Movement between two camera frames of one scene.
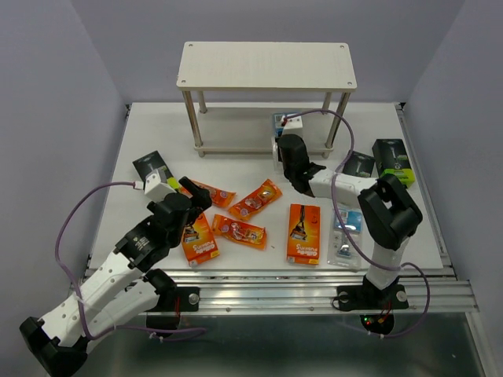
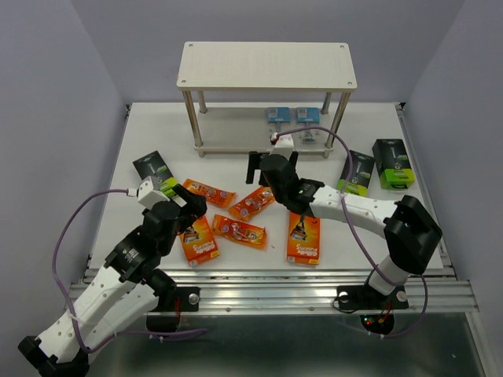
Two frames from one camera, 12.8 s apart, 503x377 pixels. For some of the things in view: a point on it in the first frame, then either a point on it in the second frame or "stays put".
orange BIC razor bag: [241, 232] stays put
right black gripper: [279, 156] -> [255, 159]
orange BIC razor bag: [220, 198] stays put
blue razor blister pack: [341, 251] -> [310, 139]
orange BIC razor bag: [265, 194] stays put
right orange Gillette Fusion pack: [304, 234] stays put
